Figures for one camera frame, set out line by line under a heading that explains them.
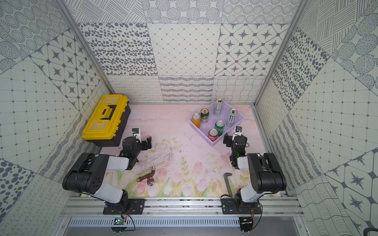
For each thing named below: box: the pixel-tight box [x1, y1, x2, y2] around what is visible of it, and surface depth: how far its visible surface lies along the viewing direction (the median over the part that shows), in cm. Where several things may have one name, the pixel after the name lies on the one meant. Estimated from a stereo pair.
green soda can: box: [214, 119, 225, 136], surface depth 97 cm
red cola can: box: [207, 128, 219, 142], surface depth 92 cm
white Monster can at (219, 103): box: [213, 98, 224, 117], surface depth 106 cm
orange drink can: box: [191, 113, 202, 129], surface depth 100 cm
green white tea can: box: [200, 108, 210, 123], surface depth 104 cm
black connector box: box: [238, 216, 253, 232], surface depth 73 cm
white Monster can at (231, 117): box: [226, 108, 238, 127], surface depth 100 cm
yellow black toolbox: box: [81, 94, 132, 148], surface depth 92 cm
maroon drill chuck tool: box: [136, 166, 156, 187], surface depth 83 cm
